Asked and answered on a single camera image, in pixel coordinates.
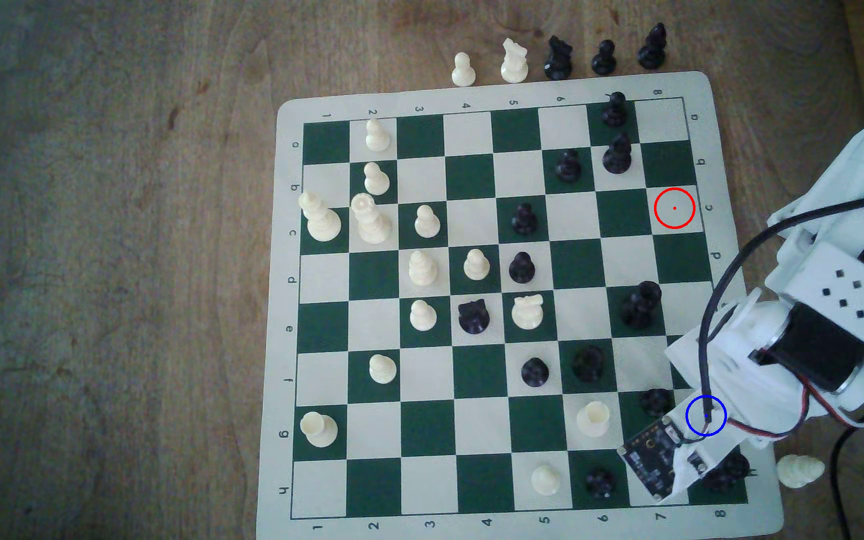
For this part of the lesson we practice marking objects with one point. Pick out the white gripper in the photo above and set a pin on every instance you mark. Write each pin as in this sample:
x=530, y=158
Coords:
x=729, y=457

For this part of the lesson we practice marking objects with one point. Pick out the black pawn chess piece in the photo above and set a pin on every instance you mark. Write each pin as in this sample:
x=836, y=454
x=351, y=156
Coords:
x=604, y=61
x=600, y=484
x=655, y=403
x=568, y=169
x=522, y=269
x=535, y=373
x=524, y=220

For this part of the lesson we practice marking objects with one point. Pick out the black king chess piece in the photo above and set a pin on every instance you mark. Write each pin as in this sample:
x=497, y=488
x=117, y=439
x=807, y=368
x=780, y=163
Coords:
x=736, y=469

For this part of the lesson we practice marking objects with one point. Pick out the white bishop chess piece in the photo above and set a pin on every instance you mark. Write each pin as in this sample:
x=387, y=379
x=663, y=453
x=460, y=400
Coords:
x=422, y=270
x=799, y=472

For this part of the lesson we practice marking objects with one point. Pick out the white rook chess piece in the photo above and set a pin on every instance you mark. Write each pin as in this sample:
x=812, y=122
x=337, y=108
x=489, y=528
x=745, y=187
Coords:
x=594, y=420
x=319, y=430

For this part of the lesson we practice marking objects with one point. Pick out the white knight chess piece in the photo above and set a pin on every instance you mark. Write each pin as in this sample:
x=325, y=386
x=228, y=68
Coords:
x=514, y=66
x=527, y=313

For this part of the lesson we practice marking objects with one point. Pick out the white pawn chess piece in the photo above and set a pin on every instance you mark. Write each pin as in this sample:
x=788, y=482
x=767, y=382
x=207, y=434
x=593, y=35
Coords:
x=545, y=481
x=422, y=317
x=376, y=182
x=463, y=71
x=377, y=138
x=382, y=370
x=476, y=266
x=427, y=223

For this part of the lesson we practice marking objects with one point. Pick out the black knight chess piece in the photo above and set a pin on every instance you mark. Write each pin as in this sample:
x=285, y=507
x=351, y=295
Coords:
x=474, y=318
x=558, y=64

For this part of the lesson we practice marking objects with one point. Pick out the white queen chess piece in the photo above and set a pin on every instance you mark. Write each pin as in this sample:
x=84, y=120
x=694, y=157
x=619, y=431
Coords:
x=372, y=223

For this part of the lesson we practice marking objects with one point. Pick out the white king chess piece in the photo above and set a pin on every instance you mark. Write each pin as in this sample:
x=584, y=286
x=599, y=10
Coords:
x=322, y=221

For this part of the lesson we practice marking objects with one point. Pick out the green and cream chessboard mat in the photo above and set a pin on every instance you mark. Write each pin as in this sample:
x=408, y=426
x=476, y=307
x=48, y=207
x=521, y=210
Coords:
x=477, y=176

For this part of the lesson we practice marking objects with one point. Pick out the black camera circuit board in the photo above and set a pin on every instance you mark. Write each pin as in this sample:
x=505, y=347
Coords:
x=653, y=454

